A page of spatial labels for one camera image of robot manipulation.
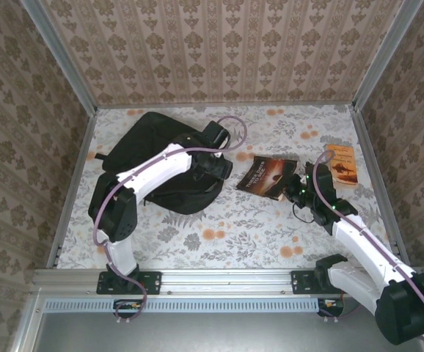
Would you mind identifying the dark sunset cover paperback book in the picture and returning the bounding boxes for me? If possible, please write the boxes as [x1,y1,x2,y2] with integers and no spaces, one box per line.
[235,155,301,202]

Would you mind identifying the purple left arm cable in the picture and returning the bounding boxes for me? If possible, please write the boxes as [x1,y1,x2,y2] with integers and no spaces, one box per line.
[92,116,249,326]

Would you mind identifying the aluminium frame post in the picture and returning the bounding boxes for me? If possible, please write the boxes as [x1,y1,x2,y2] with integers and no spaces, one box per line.
[19,0,99,114]
[351,0,424,111]

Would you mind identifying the black fabric backpack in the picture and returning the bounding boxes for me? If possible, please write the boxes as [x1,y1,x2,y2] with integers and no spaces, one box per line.
[101,111,235,216]

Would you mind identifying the grey sheet metal panel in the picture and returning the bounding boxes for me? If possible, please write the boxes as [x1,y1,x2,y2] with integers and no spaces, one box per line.
[12,295,424,352]

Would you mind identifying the aluminium mounting rail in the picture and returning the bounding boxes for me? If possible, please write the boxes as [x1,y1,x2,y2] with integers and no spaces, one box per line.
[32,267,424,298]

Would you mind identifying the white slotted cable duct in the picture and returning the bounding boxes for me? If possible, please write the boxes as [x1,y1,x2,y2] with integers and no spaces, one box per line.
[45,297,321,313]

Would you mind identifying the black cable connector box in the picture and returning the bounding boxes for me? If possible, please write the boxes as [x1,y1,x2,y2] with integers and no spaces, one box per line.
[113,298,144,319]
[317,298,345,319]

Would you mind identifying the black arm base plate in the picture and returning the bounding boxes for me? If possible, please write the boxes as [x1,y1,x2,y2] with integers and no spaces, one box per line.
[290,270,330,295]
[96,270,161,295]

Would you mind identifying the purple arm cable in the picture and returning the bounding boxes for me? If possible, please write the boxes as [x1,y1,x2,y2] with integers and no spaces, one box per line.
[313,149,424,342]
[92,116,249,326]

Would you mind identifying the orange cover paperback book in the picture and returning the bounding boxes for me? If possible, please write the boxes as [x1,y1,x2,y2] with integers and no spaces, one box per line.
[325,144,359,188]

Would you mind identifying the floral printed table cover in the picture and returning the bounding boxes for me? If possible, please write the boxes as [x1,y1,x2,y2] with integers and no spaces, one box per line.
[56,104,398,271]

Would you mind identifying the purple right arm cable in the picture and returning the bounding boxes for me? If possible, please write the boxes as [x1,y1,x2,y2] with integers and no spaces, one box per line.
[313,149,424,342]

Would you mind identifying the aluminium side rail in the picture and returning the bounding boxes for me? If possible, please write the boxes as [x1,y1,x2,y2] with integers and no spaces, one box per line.
[349,104,411,267]
[46,108,98,268]

